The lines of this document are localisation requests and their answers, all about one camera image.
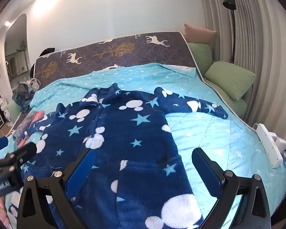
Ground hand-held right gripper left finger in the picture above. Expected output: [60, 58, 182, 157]
[17, 149, 96, 229]

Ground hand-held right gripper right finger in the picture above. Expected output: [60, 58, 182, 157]
[192, 148, 271, 229]

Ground navy fleece robe white print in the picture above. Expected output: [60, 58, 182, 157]
[26, 83, 229, 229]

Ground grey blue clothes pile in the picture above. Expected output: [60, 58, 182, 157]
[12, 81, 36, 111]

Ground person's left hand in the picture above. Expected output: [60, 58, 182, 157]
[0, 194, 11, 229]

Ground patterned folded garment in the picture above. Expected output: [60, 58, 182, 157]
[13, 112, 37, 146]

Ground green cushion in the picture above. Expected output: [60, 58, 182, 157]
[6, 100, 22, 126]

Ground white rabbit figure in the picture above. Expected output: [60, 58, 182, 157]
[0, 95, 10, 120]

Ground light blue star blanket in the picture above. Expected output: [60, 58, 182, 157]
[0, 62, 286, 229]

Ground white power strip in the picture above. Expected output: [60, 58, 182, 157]
[256, 123, 284, 169]

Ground green bed sheet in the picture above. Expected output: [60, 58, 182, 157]
[202, 77, 248, 122]

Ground white charger plug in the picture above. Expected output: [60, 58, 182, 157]
[269, 134, 286, 151]

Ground large green pillow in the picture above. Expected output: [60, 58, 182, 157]
[204, 61, 256, 101]

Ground black object behind mattress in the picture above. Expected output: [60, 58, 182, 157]
[39, 48, 56, 57]

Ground small green pillow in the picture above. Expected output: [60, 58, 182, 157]
[188, 42, 213, 71]

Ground brown reindeer patterned blanket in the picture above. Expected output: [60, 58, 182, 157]
[33, 31, 258, 134]

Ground pink pillow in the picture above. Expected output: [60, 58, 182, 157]
[184, 24, 217, 45]

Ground grey pleated curtain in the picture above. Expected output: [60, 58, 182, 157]
[198, 0, 286, 163]

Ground black floor lamp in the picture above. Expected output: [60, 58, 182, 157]
[223, 0, 237, 65]

